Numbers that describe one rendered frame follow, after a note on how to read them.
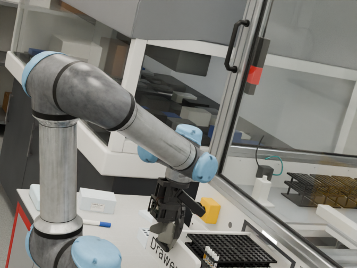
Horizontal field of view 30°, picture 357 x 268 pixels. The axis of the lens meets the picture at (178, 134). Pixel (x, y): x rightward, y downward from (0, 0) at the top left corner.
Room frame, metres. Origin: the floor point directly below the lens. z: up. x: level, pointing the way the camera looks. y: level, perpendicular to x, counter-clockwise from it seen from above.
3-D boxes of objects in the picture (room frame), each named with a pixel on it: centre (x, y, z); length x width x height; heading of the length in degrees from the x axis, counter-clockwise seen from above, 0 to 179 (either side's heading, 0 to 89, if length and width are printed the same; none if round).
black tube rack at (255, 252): (1.89, -0.24, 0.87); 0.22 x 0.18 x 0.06; 120
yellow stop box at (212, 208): (2.22, -0.17, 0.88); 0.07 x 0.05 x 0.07; 30
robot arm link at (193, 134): (1.76, -0.03, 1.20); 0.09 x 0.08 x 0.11; 138
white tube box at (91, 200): (2.29, 0.23, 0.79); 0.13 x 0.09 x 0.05; 106
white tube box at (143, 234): (2.10, -0.02, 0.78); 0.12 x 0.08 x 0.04; 117
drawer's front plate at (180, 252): (1.79, -0.06, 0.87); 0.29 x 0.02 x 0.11; 30
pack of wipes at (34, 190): (2.21, 0.40, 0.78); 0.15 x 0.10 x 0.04; 27
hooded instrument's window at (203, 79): (3.60, 0.20, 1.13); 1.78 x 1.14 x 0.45; 30
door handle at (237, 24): (2.31, -0.12, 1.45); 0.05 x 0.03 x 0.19; 120
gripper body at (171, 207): (1.76, -0.02, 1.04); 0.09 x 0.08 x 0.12; 120
